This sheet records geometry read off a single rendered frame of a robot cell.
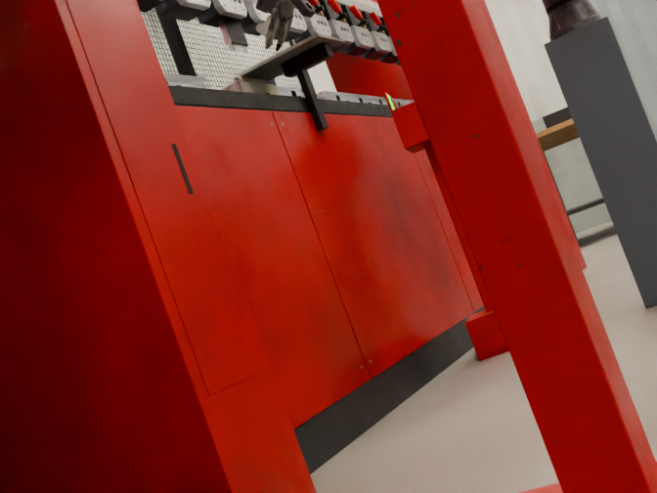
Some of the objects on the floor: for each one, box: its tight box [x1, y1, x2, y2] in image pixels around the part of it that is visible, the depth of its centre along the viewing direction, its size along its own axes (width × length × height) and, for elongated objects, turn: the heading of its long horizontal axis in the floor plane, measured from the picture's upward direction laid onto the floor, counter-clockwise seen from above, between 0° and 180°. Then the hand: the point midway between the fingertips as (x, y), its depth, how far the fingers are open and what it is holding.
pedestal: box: [376, 0, 657, 493], centre depth 69 cm, size 20×25×83 cm
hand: (275, 46), depth 257 cm, fingers open, 5 cm apart
